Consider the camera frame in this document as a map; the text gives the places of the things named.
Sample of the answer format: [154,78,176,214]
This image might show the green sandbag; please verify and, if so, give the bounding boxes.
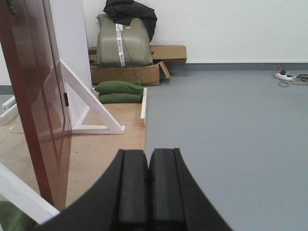
[98,93,143,103]
[0,201,35,231]
[94,81,144,94]

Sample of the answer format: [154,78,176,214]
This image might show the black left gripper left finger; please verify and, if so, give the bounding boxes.
[34,149,148,231]

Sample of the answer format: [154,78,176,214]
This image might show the near white wooden brace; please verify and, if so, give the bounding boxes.
[0,164,60,224]

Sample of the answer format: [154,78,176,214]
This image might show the brown wooden door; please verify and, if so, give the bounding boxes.
[0,0,71,210]

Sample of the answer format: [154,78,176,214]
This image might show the white power strip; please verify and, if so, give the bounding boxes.
[276,73,294,81]

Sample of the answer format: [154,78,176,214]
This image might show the lower green sandbag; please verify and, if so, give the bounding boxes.
[98,93,143,103]

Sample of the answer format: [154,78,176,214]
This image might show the green sandbag bottom left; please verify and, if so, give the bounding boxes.
[0,201,35,231]

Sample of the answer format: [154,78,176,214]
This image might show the large olive woven sack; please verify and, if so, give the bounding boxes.
[97,13,150,67]

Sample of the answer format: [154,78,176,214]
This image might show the white wooden edge rail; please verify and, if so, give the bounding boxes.
[141,88,148,127]

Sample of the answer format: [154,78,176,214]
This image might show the black cloth on sack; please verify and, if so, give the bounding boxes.
[103,0,157,42]

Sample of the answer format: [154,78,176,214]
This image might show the white diagonal wooden brace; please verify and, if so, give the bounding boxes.
[10,59,126,135]

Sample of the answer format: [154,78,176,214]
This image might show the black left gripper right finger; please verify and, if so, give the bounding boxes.
[149,148,231,231]

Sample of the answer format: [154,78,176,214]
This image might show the plywood base platform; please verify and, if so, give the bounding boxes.
[0,103,146,206]

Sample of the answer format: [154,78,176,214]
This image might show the upper green sandbag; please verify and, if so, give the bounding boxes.
[94,81,144,94]

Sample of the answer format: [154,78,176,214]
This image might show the white wall panel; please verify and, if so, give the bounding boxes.
[49,0,93,126]

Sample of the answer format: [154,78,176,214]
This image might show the open flat cardboard box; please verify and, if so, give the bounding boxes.
[91,61,171,86]

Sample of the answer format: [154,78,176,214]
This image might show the tangled cables on floor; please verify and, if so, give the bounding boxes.
[272,65,308,88]

